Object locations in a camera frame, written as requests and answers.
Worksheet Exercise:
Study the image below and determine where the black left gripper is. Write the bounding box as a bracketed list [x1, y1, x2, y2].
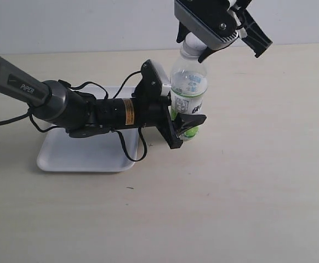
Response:
[119, 90, 207, 150]

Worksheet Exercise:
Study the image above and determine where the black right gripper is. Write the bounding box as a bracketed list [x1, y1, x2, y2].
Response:
[176, 1, 273, 63]

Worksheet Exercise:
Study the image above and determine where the white bottle cap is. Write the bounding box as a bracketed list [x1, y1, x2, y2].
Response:
[180, 33, 207, 59]

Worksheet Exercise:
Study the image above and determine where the clear plastic bottle green label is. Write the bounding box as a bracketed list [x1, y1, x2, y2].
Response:
[169, 32, 209, 142]

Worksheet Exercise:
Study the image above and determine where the white rectangular tray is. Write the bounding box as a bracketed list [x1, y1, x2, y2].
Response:
[37, 86, 140, 173]

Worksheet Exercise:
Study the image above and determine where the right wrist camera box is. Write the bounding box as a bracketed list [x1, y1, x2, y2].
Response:
[174, 0, 238, 49]

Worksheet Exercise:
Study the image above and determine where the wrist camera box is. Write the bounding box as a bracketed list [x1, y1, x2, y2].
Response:
[174, 0, 238, 49]
[134, 59, 172, 101]

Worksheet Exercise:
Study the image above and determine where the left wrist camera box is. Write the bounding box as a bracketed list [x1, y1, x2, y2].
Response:
[134, 59, 172, 101]

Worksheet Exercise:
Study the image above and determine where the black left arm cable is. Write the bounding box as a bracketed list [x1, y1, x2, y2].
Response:
[0, 71, 149, 163]

